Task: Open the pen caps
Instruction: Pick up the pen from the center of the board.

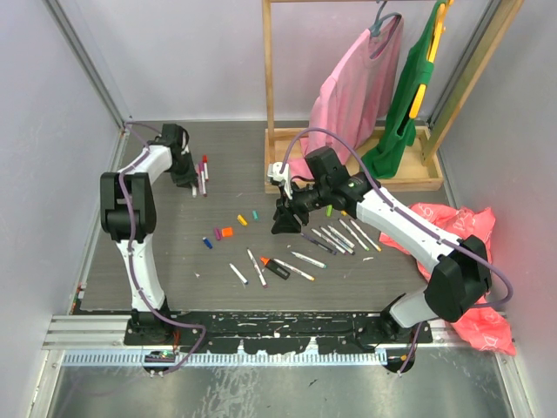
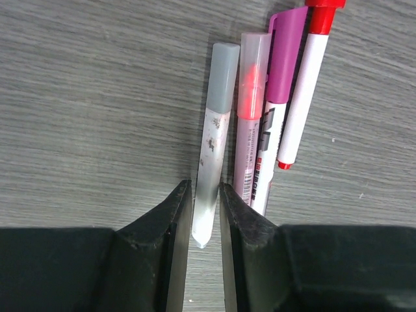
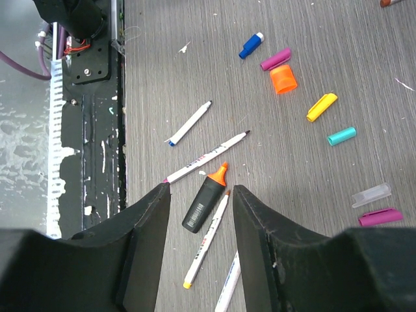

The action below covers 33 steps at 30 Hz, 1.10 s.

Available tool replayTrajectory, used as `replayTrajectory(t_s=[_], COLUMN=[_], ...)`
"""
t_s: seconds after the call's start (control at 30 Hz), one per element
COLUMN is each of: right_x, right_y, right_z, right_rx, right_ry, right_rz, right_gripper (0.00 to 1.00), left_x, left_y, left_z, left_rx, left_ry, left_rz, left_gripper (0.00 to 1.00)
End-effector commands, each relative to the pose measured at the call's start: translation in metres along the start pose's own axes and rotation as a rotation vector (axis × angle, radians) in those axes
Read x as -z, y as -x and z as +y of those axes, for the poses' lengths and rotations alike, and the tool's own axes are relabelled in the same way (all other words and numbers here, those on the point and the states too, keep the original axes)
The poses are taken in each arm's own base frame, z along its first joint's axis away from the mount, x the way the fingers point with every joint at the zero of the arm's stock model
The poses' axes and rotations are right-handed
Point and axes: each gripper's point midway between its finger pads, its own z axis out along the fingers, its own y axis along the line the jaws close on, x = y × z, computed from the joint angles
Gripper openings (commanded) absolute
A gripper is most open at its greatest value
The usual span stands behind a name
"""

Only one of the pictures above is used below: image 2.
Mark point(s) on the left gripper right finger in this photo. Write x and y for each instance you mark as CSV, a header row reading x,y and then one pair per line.
x,y
251,256

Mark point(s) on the grey white pen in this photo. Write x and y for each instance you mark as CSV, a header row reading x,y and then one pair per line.
x,y
220,92

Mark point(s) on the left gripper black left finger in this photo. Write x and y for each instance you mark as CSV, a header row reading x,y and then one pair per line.
x,y
150,256

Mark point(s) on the red white pen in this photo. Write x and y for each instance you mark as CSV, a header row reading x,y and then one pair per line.
x,y
323,13

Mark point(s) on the pink white pen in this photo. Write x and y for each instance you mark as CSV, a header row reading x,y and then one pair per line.
x,y
254,54

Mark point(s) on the magenta cap bic marker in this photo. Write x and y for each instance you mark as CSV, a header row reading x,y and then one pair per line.
x,y
286,29

